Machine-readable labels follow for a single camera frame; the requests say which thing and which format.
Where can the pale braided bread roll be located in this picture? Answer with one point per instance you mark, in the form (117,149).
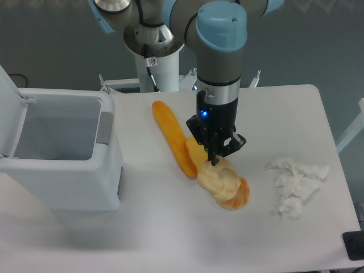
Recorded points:
(220,180)

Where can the white frame post right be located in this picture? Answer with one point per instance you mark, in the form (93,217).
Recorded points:
(355,127)

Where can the orange toast slice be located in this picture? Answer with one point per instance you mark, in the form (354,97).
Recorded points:
(195,152)

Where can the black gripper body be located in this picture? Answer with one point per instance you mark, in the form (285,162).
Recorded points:
(210,118)

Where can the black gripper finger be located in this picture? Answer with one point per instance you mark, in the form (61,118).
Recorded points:
(232,144)
(214,148)

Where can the round flat orange bread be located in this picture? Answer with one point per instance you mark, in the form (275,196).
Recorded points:
(240,199)

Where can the black device at table edge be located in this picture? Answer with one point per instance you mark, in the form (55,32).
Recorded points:
(353,241)

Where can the crumpled white tissue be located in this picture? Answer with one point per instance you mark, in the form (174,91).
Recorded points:
(295,184)

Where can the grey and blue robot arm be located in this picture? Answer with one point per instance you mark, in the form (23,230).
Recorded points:
(152,12)

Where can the long orange baguette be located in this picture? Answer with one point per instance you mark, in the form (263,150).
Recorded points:
(174,136)

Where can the white plastic trash can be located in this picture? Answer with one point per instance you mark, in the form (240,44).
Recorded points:
(61,146)

